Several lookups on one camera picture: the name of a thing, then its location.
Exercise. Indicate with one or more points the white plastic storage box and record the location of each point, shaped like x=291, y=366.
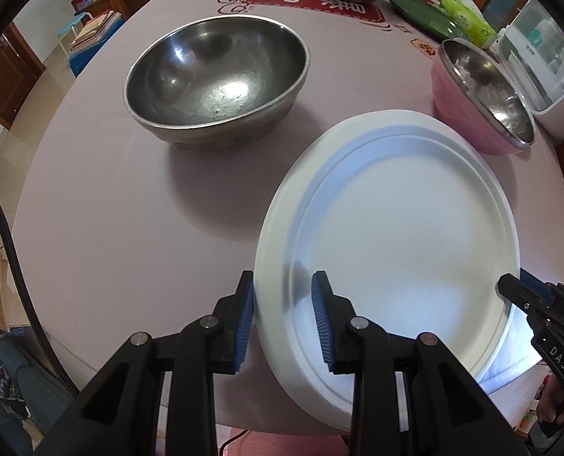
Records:
x=548, y=118

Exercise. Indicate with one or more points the pink printed tablecloth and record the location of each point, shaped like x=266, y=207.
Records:
x=120, y=223

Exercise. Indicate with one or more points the person's pink garment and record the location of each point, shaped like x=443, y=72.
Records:
x=286, y=444

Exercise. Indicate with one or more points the brown wooden door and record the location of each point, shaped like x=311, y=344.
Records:
x=6, y=76

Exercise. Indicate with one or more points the stack of books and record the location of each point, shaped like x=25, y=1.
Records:
x=94, y=31

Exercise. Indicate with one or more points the light blue stool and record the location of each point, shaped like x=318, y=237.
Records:
x=75, y=21

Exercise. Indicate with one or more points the pink steel-lined bowl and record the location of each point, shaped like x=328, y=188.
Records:
x=448, y=95

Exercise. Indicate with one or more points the person's right hand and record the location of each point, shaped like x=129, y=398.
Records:
x=555, y=403

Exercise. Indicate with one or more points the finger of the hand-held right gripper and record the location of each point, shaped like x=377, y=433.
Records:
x=541, y=287
x=515, y=289

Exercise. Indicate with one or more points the green tissue pack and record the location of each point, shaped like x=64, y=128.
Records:
x=472, y=23

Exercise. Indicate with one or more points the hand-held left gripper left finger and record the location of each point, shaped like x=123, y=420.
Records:
x=245, y=313

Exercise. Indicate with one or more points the large dull steel bowl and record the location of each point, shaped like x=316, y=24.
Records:
x=206, y=85

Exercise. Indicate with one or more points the red box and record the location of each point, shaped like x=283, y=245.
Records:
x=87, y=1

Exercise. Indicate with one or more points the green round plate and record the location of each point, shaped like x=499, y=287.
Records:
x=415, y=14

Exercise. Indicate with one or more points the dark blue cushion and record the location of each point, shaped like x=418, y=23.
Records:
x=20, y=389

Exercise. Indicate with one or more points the white round plate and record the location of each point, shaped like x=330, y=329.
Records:
x=405, y=247

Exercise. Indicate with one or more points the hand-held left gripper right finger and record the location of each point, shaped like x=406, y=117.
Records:
x=321, y=318

